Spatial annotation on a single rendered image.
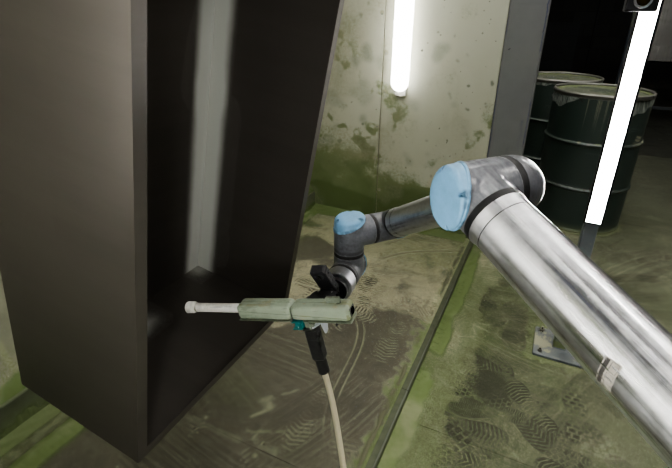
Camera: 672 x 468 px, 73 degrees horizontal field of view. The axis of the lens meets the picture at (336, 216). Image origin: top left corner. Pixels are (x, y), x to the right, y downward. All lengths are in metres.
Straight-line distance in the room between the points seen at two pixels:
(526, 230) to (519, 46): 1.95
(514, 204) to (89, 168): 0.64
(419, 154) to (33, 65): 2.31
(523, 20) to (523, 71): 0.24
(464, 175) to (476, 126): 1.92
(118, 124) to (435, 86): 2.21
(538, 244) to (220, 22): 0.94
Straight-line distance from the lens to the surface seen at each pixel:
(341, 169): 3.03
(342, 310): 1.06
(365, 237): 1.32
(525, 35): 2.62
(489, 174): 0.81
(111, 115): 0.68
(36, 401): 1.95
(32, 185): 0.88
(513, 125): 2.68
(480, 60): 2.65
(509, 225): 0.75
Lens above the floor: 1.31
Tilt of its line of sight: 24 degrees down
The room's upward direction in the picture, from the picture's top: 1 degrees clockwise
